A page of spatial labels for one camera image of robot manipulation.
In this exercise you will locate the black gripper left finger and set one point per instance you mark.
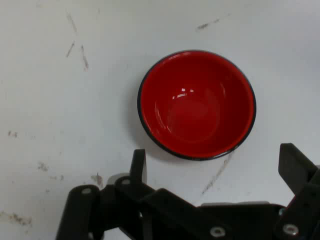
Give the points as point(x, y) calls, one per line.
point(125, 207)

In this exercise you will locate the red bowl with black rim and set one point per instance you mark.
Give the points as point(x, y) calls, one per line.
point(197, 107)

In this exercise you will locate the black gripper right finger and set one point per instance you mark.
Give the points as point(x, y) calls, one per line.
point(302, 200)

